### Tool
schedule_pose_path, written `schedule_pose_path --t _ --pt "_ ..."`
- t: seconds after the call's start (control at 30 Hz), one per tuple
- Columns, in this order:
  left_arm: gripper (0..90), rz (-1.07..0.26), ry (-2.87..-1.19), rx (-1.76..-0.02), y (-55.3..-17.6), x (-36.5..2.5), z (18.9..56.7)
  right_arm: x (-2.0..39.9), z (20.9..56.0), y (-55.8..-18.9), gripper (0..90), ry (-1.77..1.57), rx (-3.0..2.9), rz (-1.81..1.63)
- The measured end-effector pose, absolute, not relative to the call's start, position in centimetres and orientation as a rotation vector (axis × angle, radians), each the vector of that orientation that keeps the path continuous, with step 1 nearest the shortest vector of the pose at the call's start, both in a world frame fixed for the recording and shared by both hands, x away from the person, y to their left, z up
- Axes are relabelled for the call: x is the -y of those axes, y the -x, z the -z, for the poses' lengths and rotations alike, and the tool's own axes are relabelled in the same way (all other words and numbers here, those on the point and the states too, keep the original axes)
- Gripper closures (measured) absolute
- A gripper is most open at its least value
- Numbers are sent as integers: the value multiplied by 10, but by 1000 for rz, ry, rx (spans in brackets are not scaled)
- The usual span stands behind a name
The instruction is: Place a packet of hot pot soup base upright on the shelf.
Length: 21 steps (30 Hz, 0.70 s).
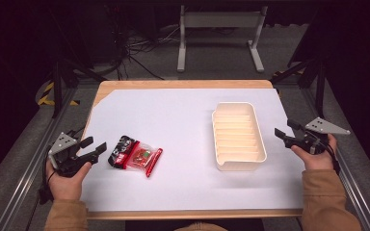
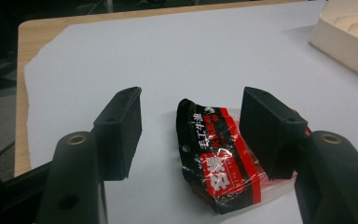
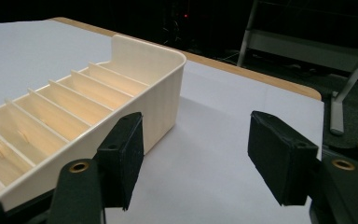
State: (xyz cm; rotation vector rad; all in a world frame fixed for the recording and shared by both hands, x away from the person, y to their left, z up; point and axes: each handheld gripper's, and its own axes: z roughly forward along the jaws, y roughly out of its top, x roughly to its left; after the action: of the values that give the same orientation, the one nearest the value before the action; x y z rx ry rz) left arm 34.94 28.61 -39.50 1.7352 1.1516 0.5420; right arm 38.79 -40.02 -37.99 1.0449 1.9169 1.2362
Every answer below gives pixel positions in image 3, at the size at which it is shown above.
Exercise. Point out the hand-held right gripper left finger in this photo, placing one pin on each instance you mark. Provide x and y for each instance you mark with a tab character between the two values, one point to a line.
121	161

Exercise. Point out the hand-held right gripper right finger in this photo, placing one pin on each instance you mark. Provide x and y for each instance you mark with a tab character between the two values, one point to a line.
279	155

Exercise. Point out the white table sheet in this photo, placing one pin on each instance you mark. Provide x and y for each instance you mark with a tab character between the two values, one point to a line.
217	140

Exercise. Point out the cream divided organizer tray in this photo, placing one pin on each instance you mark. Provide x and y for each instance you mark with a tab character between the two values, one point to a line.
84	105

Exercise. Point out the grey metal stand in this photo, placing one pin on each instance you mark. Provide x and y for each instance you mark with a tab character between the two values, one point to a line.
335	62

